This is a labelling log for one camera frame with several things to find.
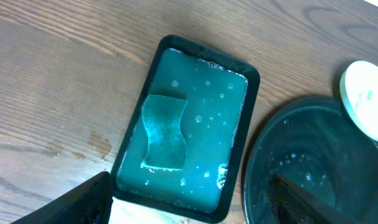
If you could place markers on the round black serving tray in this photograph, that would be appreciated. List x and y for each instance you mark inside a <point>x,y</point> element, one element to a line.
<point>314,143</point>

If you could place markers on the mint plate with green smear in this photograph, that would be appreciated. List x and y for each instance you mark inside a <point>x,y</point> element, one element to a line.
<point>358,88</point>

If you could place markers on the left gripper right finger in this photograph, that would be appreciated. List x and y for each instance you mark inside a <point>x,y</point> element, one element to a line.
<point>292,204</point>

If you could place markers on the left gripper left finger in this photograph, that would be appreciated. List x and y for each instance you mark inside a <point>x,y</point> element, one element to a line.
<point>88,203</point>

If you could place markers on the black rectangular water tray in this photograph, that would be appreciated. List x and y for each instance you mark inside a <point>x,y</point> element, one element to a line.
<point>221,92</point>

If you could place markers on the green yellow sponge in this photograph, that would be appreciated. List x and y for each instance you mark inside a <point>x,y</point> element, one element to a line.
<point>166,145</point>

